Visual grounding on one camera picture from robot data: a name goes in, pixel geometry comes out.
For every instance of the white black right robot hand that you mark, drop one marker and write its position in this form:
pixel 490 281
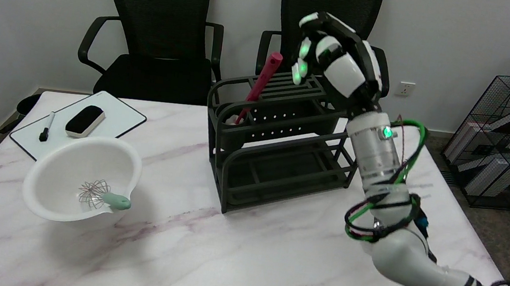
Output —
pixel 347 72

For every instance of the pink sponge bottle brush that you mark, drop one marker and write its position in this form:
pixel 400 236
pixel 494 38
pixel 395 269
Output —
pixel 264 77

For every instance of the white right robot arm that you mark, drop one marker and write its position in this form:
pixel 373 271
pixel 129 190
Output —
pixel 377 151

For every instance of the dark green kitchen storage rack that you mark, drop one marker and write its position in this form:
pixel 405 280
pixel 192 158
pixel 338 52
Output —
pixel 281 164

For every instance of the white books stack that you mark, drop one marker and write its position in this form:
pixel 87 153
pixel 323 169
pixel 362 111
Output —
pixel 481 174

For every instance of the small white whiteboard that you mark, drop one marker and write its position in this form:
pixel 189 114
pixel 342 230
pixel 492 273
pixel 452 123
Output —
pixel 111 116

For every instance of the black white board eraser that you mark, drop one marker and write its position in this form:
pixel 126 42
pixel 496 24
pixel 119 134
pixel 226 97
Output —
pixel 84 120

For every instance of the white plastic mixing bowl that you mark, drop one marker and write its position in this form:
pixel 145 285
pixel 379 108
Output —
pixel 67 166

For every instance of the black whiteboard marker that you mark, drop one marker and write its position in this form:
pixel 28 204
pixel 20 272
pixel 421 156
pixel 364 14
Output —
pixel 46 128

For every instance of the black round floor object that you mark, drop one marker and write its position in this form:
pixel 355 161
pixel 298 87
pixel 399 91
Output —
pixel 28 104

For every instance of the white wall socket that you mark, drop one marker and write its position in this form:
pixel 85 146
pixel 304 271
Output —
pixel 404 89

